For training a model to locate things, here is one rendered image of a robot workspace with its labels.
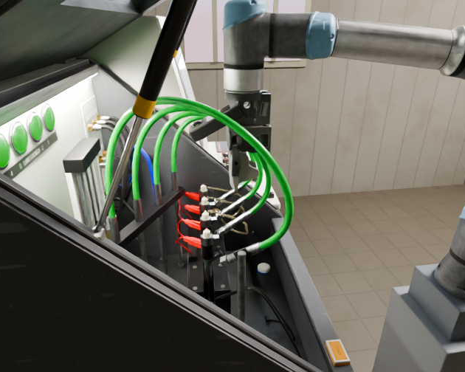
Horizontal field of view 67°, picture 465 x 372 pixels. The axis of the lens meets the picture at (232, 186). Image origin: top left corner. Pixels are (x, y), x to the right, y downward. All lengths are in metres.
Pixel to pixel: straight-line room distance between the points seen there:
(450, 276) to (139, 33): 1.02
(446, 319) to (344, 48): 0.73
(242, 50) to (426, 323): 0.86
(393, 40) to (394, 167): 3.04
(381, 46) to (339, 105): 2.52
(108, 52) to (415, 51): 0.74
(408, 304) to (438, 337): 0.12
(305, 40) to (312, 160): 2.75
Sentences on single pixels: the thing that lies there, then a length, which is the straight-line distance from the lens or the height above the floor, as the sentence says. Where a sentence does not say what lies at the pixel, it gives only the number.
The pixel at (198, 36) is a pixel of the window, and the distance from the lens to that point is 2.90.
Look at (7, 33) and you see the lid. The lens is 0.40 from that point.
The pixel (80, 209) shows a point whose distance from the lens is 0.82.
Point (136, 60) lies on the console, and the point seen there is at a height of 1.44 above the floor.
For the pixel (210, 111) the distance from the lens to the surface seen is 0.59.
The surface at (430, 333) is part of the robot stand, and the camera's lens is 1.13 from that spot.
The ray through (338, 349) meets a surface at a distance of 0.78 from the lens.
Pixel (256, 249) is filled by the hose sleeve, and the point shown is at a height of 1.15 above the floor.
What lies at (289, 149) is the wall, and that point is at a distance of 3.25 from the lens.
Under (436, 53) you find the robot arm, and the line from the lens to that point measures 0.83.
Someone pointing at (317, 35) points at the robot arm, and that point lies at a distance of 0.65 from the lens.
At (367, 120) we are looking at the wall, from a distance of 3.47.
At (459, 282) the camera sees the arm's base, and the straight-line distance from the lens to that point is 1.09.
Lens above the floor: 1.54
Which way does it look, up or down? 25 degrees down
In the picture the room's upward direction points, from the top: straight up
